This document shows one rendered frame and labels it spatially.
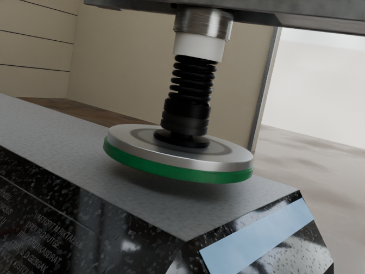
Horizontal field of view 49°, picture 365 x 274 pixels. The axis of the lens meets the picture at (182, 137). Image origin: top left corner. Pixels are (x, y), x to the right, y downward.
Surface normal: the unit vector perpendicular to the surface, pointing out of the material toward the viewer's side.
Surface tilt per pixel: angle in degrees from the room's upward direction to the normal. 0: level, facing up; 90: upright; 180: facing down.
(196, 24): 90
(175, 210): 0
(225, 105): 90
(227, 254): 44
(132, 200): 0
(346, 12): 90
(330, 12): 90
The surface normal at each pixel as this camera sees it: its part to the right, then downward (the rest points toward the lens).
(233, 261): 0.69, -0.52
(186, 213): 0.18, -0.97
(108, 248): -0.30, -0.66
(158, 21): -0.51, 0.06
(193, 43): -0.25, 0.13
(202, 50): 0.13, 0.20
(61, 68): 0.84, 0.25
